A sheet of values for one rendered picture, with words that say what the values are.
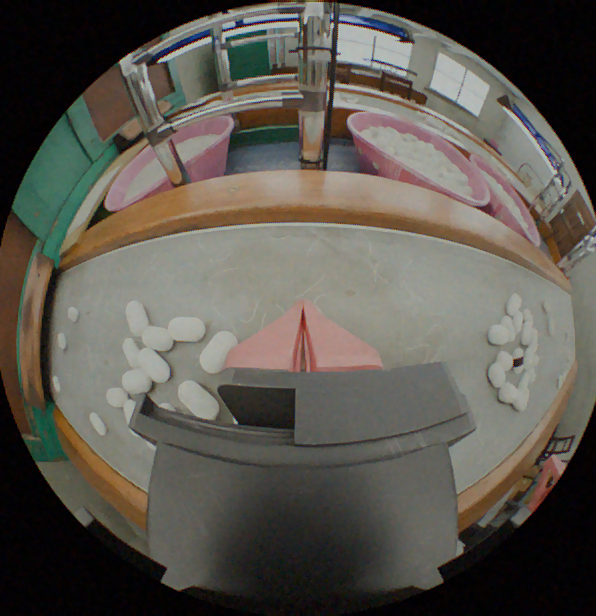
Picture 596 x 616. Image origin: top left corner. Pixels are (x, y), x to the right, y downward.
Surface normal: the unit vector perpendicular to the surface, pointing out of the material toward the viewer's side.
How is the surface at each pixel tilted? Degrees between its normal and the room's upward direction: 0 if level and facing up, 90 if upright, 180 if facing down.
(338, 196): 0
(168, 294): 0
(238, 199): 0
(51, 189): 90
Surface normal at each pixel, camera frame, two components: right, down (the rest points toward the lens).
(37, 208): 1.00, 0.01
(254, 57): -0.07, 0.96
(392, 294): 0.00, -0.26
